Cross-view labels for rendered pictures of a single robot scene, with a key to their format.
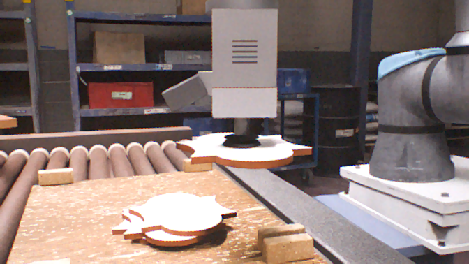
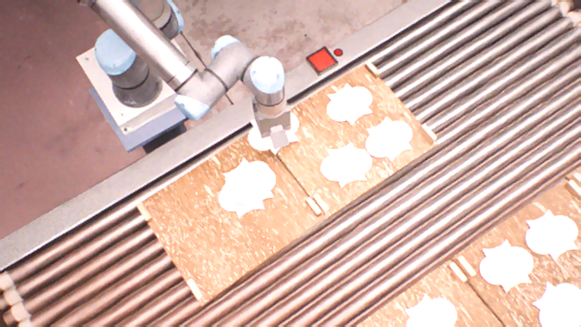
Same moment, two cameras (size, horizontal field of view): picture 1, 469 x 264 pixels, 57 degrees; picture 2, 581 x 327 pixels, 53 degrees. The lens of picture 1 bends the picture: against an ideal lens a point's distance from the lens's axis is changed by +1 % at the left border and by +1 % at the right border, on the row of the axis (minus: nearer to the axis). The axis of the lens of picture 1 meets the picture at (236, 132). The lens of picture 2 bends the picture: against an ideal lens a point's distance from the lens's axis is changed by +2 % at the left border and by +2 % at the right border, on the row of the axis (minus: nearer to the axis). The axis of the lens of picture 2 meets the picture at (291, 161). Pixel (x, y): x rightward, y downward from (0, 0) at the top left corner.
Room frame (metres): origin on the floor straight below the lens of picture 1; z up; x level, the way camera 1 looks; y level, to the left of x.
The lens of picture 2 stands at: (0.58, 0.71, 2.48)
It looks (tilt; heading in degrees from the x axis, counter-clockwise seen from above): 66 degrees down; 257
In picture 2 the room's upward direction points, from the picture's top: 3 degrees counter-clockwise
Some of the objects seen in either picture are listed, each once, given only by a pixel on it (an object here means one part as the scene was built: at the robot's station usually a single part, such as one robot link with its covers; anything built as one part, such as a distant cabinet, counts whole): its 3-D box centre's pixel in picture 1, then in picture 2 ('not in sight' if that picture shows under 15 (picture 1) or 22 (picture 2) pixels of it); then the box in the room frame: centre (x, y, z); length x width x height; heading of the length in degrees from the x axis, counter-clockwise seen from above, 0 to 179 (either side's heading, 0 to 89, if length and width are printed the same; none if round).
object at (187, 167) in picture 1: (197, 164); (144, 212); (0.86, 0.08, 0.95); 0.06 x 0.02 x 0.03; 110
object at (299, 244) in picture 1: (288, 248); not in sight; (0.47, -0.06, 0.95); 0.06 x 0.02 x 0.03; 109
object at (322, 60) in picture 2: not in sight; (322, 60); (0.23, -0.28, 0.92); 0.06 x 0.06 x 0.01; 18
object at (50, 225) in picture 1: (146, 214); (230, 211); (0.63, 0.14, 0.93); 0.41 x 0.35 x 0.02; 20
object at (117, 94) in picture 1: (120, 93); not in sight; (4.66, 1.25, 0.78); 0.66 x 0.45 x 0.28; 108
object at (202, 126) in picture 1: (202, 130); not in sight; (4.96, 0.39, 0.32); 0.50 x 0.41 x 0.37; 104
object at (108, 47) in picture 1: (118, 49); not in sight; (4.69, 1.26, 1.26); 0.49 x 0.38 x 0.34; 114
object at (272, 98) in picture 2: not in sight; (267, 80); (0.46, -0.01, 1.32); 0.09 x 0.08 x 0.11; 124
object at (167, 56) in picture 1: (189, 58); not in sight; (4.86, 0.53, 1.16); 0.60 x 0.40 x 0.15; 111
